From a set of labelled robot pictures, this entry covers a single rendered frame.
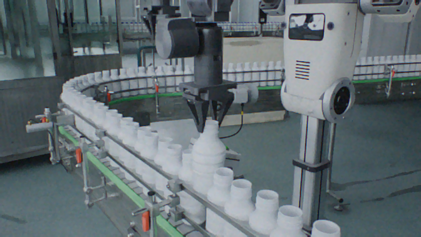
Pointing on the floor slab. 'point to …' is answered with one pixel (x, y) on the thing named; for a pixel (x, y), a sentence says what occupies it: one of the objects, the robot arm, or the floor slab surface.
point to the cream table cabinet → (238, 47)
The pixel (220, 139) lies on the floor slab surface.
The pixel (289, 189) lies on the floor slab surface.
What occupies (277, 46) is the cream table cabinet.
